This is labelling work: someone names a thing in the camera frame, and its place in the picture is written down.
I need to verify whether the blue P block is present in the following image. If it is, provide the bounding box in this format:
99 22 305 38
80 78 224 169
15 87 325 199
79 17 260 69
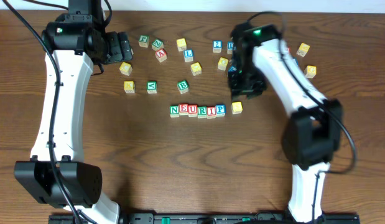
215 105 226 117

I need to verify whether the red A block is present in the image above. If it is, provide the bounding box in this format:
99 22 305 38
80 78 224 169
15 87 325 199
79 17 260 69
155 49 167 62

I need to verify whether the red I block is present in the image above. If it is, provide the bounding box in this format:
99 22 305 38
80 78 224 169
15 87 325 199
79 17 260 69
207 106 216 119

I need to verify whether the yellow O block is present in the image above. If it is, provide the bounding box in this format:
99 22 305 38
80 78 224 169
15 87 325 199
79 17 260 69
190 62 202 76

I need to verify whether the green R block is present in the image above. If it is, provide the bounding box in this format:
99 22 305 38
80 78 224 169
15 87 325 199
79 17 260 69
198 106 207 119

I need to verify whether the red U block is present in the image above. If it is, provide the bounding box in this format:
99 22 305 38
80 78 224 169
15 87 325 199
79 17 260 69
187 105 198 117

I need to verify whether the blue L block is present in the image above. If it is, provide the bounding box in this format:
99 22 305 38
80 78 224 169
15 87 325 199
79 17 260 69
183 49 194 62

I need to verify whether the red E block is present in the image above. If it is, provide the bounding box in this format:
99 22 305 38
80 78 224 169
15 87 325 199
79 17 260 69
179 103 188 116

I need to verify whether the green N block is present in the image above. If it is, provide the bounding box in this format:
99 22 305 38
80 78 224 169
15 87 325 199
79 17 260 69
169 105 180 118

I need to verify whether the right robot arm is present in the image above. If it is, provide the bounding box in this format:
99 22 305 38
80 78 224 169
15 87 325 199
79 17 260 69
228 22 343 223

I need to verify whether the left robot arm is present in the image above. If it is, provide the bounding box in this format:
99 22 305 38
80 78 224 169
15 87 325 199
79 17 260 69
14 1 132 223

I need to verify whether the blue T block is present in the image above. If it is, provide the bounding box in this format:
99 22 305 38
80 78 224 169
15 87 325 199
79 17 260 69
228 65 237 73

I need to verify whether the yellow C block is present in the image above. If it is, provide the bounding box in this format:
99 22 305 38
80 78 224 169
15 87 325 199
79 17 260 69
119 62 132 76

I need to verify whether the yellow Q block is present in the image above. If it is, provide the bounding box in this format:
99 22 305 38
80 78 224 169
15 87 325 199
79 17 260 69
218 57 229 71

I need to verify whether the green J block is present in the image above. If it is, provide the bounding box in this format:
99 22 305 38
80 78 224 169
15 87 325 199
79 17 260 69
138 35 149 48

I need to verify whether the blue D block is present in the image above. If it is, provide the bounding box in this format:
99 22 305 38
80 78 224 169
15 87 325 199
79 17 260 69
227 42 234 54

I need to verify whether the yellow K block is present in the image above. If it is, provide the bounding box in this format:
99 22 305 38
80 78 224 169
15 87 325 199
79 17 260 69
123 80 136 93

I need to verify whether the green Z block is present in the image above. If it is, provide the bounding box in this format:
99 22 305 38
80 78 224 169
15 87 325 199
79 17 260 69
152 39 164 51

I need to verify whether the blue 2 block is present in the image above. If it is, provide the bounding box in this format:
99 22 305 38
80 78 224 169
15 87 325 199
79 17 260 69
213 40 223 54

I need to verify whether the green V block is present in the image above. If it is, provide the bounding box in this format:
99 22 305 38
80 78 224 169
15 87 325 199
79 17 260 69
147 81 157 94

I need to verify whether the green B block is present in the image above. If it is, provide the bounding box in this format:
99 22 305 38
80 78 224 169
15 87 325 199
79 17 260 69
177 80 189 94

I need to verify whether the yellow S block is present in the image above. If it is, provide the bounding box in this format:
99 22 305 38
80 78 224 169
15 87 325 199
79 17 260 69
176 38 187 52

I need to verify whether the yellow block far right low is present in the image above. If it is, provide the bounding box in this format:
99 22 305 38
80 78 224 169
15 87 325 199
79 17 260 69
304 65 317 78

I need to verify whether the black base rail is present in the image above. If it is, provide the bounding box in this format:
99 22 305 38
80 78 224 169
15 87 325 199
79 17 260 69
48 212 361 224

